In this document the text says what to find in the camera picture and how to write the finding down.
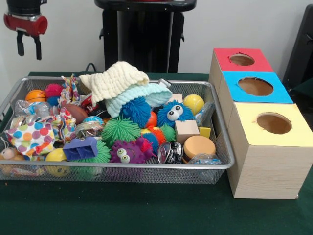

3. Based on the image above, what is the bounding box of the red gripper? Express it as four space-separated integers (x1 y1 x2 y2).
3 13 48 61

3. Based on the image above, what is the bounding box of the red black packet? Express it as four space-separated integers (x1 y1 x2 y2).
81 94 98 114

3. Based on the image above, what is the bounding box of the cream waffle cloth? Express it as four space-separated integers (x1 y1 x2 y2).
79 61 150 105

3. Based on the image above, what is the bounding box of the clear blue plastic packet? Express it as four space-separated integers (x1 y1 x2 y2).
194 103 216 127

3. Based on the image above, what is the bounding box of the clear mesh bin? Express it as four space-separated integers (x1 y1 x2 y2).
0 76 235 184

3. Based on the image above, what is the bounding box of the wooden box with three holes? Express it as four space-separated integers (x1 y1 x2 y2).
209 47 313 200

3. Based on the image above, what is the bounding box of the pink spiky ball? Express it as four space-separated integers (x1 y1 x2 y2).
44 83 64 98

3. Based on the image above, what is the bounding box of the small orange basketball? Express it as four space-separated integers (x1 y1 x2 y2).
25 90 47 104

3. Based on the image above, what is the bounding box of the brown toy football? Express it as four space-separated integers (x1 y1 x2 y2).
64 103 89 125

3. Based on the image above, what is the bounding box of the polka dot cloth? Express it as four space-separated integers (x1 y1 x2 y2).
5 115 74 161

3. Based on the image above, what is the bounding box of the blue globe ball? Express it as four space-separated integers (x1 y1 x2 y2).
82 116 104 125

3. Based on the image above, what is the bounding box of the silver can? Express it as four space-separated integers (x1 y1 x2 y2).
75 121 104 139

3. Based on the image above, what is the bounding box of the purple plastic block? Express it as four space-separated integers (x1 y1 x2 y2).
63 137 99 161

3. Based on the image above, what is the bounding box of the yellow smiley ball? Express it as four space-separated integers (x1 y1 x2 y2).
45 148 72 177

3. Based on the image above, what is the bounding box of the mint green knit cloth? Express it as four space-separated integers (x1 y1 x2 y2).
105 82 173 119

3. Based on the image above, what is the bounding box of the small green spiky ball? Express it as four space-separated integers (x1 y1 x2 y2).
100 117 141 146

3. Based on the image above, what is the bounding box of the large green spiky ball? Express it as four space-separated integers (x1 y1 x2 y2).
73 140 112 165

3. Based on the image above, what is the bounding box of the purple spiky ball with eyes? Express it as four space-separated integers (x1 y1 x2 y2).
110 137 153 165

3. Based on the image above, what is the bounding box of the blue fuzzy ball with eyes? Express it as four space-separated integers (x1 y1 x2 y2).
156 100 194 129

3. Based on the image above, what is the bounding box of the wooden cube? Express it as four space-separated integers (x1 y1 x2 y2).
175 120 200 144

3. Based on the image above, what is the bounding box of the yellow block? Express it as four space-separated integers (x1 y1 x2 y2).
198 126 212 140

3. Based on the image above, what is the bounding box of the round wooden disc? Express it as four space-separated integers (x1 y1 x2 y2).
182 135 217 162

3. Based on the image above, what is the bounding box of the clear crumpled plastic packet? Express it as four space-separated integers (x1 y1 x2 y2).
188 153 223 166

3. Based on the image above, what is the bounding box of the black chair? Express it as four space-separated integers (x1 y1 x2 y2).
284 5 313 91

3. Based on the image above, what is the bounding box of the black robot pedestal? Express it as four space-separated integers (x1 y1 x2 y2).
94 0 197 74

